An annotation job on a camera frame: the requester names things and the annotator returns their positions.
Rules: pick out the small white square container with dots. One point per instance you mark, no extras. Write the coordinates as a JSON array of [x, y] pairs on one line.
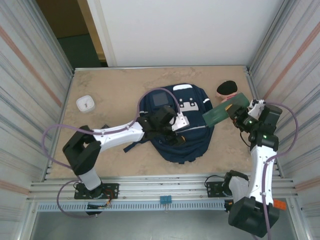
[[85, 103]]

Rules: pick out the green translucent case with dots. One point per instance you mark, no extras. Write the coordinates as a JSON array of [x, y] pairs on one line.
[[220, 112]]

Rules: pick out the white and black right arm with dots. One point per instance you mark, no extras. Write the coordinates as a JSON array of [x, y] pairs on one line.
[[260, 170]]

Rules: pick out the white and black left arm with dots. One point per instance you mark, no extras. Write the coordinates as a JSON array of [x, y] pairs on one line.
[[117, 135]]

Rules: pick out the orange tag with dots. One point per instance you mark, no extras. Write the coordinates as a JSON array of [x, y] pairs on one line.
[[280, 204]]

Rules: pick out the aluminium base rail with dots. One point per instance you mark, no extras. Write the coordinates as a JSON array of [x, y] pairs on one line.
[[162, 186]]

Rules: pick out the plush doll with pink shirt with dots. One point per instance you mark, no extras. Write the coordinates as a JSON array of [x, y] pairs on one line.
[[226, 88]]

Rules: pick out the blue clip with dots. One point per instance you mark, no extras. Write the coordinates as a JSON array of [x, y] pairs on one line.
[[165, 200]]

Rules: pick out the navy blue backpack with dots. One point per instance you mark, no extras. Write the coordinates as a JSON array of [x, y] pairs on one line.
[[190, 147]]

